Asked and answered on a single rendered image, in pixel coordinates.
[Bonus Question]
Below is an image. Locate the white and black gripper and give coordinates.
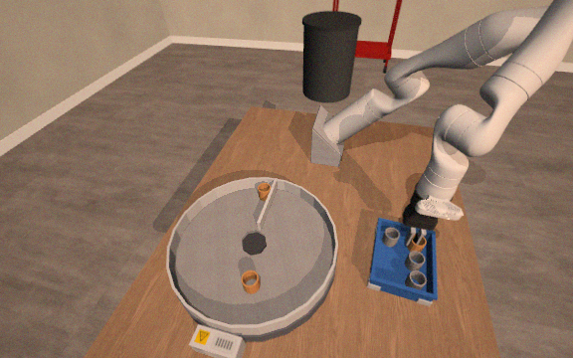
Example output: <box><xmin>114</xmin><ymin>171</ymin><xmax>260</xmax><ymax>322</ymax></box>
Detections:
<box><xmin>403</xmin><ymin>172</ymin><xmax>464</xmax><ymax>246</ymax></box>

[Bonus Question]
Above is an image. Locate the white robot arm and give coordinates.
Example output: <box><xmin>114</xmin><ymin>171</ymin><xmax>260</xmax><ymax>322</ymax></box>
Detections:
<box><xmin>323</xmin><ymin>0</ymin><xmax>573</xmax><ymax>188</ymax></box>

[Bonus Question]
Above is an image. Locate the grey metal sleeve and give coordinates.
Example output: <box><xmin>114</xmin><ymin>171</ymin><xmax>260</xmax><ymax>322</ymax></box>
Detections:
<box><xmin>382</xmin><ymin>228</ymin><xmax>400</xmax><ymax>247</ymax></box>
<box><xmin>405</xmin><ymin>251</ymin><xmax>425</xmax><ymax>271</ymax></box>
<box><xmin>405</xmin><ymin>270</ymin><xmax>427</xmax><ymax>290</ymax></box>

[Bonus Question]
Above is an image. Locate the blue crate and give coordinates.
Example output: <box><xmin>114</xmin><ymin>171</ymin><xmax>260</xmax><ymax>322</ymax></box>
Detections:
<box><xmin>367</xmin><ymin>219</ymin><xmax>438</xmax><ymax>306</ymax></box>

